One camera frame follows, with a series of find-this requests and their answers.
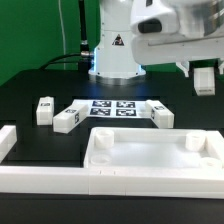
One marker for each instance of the white desk top panel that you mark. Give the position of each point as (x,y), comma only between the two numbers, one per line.
(149,147)

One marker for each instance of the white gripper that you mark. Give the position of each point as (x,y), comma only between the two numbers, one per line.
(149,49)

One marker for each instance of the fiducial marker sheet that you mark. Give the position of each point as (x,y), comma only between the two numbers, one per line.
(114,108)

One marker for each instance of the white U-shaped obstacle fence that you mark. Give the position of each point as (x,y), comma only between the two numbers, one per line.
(103,180)

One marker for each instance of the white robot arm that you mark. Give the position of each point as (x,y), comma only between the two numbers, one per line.
(113,58)

